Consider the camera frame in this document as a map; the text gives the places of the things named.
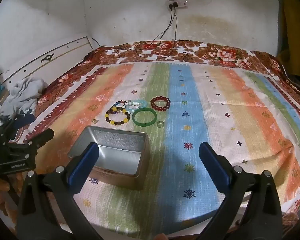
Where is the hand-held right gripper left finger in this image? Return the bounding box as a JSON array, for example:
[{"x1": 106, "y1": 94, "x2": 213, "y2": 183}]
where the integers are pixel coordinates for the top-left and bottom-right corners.
[{"x1": 16, "y1": 142, "x2": 103, "y2": 240}]

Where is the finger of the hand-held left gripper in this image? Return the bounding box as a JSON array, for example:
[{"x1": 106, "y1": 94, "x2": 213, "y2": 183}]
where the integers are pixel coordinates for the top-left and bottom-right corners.
[
  {"x1": 0, "y1": 116, "x2": 25, "y2": 137},
  {"x1": 8, "y1": 129, "x2": 55, "y2": 153}
]

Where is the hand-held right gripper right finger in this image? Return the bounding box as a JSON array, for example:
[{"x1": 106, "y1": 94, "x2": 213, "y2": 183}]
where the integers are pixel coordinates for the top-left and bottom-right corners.
[{"x1": 197, "y1": 142, "x2": 283, "y2": 240}]

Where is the cardboard box of beads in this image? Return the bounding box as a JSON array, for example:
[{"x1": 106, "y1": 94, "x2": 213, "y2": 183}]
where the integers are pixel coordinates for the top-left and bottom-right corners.
[{"x1": 67, "y1": 126, "x2": 150, "y2": 191}]

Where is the yellow and brown bead bracelet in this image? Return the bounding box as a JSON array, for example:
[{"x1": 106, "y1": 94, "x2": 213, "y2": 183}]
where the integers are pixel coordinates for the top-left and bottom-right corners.
[{"x1": 105, "y1": 106, "x2": 131, "y2": 127}]

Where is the green jade bangle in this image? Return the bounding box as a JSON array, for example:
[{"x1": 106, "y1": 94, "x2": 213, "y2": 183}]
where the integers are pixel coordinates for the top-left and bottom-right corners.
[{"x1": 132, "y1": 107, "x2": 157, "y2": 126}]

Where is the multicoloured bead bracelet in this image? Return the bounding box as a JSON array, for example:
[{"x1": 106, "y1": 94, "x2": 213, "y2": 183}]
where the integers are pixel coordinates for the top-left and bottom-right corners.
[{"x1": 112, "y1": 100, "x2": 127, "y2": 113}]

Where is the white bead bracelet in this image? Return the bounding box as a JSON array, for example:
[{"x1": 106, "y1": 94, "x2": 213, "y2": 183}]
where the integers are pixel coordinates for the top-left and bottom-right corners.
[{"x1": 125, "y1": 100, "x2": 140, "y2": 113}]

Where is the dark red bead bracelet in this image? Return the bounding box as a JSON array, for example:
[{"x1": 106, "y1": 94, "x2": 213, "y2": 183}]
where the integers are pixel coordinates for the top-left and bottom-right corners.
[{"x1": 150, "y1": 96, "x2": 171, "y2": 111}]

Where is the light blue bead bracelet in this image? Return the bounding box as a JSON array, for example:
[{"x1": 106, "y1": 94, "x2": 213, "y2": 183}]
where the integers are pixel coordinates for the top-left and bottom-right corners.
[{"x1": 132, "y1": 99, "x2": 149, "y2": 108}]

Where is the dark blue cloth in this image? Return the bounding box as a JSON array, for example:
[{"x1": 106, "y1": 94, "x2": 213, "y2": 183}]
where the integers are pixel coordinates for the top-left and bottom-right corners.
[{"x1": 14, "y1": 114, "x2": 37, "y2": 128}]

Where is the grey crumpled cloth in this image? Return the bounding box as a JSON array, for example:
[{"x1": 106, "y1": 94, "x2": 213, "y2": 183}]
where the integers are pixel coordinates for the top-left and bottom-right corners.
[{"x1": 0, "y1": 77, "x2": 46, "y2": 117}]

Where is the striped colourful blanket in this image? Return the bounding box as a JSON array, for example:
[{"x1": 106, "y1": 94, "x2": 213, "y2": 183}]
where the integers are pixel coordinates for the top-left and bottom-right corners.
[{"x1": 22, "y1": 61, "x2": 300, "y2": 235}]

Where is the white wooden headboard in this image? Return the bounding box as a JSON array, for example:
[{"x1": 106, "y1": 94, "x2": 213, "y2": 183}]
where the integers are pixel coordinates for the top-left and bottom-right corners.
[{"x1": 0, "y1": 36, "x2": 101, "y2": 92}]

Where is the yellow hanging cloth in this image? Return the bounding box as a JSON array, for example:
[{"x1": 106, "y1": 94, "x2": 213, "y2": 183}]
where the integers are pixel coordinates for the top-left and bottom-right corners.
[{"x1": 276, "y1": 0, "x2": 300, "y2": 79}]

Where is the white power strip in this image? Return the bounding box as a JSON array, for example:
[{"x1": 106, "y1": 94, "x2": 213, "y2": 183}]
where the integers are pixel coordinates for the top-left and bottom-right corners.
[{"x1": 166, "y1": 0, "x2": 189, "y2": 9}]

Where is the black cable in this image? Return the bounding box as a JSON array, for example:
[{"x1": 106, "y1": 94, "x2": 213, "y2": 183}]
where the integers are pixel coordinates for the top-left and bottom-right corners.
[
  {"x1": 135, "y1": 6, "x2": 178, "y2": 59},
  {"x1": 124, "y1": 6, "x2": 174, "y2": 55}
]

